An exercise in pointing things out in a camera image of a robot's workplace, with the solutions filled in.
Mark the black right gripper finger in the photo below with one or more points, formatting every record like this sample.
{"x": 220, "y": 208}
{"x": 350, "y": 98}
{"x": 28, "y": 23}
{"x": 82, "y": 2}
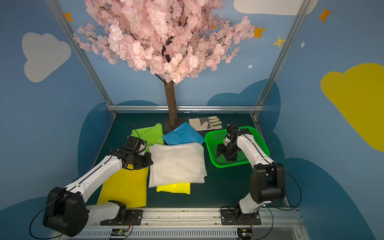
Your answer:
{"x": 231, "y": 158}
{"x": 220, "y": 150}

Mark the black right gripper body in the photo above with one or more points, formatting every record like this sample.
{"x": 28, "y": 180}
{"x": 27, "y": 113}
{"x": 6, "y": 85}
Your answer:
{"x": 226, "y": 151}

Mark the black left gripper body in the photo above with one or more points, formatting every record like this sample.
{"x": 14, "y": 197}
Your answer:
{"x": 143, "y": 160}

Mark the green plastic basket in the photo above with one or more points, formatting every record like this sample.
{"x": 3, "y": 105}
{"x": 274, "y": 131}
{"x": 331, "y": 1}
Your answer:
{"x": 214, "y": 138}

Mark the large yellow raincoat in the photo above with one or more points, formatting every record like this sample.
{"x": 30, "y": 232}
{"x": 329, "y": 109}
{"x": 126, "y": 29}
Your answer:
{"x": 128, "y": 187}

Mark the white raincoat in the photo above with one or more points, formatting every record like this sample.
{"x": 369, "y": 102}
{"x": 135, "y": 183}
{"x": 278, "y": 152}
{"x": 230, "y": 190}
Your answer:
{"x": 177, "y": 164}

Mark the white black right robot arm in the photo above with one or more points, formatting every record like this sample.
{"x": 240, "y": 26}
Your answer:
{"x": 267, "y": 182}

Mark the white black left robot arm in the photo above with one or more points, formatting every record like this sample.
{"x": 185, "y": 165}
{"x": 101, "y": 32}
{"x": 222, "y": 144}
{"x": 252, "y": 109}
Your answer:
{"x": 66, "y": 211}

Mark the lime green folded raincoat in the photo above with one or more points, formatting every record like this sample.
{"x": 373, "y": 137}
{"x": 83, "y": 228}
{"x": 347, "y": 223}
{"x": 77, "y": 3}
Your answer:
{"x": 152, "y": 135}

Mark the blue folded raincoat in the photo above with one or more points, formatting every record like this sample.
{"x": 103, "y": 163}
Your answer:
{"x": 184, "y": 134}

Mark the small neon yellow folded raincoat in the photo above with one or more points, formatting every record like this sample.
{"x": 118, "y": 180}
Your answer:
{"x": 184, "y": 188}

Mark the grey white work glove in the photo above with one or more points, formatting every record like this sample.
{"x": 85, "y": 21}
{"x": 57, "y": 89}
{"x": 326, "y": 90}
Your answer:
{"x": 206, "y": 123}

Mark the left circuit board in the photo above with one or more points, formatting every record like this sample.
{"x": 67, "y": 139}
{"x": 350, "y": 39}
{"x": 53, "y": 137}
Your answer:
{"x": 119, "y": 234}

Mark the circuit board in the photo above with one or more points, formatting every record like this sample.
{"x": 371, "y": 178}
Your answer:
{"x": 119, "y": 234}
{"x": 244, "y": 234}

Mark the right circuit board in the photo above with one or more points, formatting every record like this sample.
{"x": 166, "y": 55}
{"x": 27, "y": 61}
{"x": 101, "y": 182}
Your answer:
{"x": 244, "y": 234}

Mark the pink cherry blossom tree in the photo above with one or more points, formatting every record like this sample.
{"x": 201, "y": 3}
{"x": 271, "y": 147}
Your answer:
{"x": 173, "y": 40}

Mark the rear aluminium frame bar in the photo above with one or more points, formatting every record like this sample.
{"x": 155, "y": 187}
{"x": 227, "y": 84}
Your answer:
{"x": 132, "y": 108}

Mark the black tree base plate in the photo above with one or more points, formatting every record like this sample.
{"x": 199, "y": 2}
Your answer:
{"x": 167, "y": 127}

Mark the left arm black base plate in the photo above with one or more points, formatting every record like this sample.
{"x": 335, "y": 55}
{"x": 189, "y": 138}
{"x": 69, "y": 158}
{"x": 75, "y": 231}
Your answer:
{"x": 135, "y": 217}

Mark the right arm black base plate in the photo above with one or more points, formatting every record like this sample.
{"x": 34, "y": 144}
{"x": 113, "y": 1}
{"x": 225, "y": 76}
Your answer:
{"x": 228, "y": 217}

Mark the aluminium rail at front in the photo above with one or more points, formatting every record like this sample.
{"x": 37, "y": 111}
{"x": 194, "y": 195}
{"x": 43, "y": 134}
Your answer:
{"x": 202, "y": 224}

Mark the right aluminium frame post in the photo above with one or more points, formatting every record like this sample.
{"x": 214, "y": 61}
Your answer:
{"x": 291, "y": 36}

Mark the aluminium frame post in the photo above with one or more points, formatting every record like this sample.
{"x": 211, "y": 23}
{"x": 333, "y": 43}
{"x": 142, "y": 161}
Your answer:
{"x": 291, "y": 36}
{"x": 59, "y": 14}

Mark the left aluminium frame post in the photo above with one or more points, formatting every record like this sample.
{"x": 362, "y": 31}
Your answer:
{"x": 59, "y": 14}

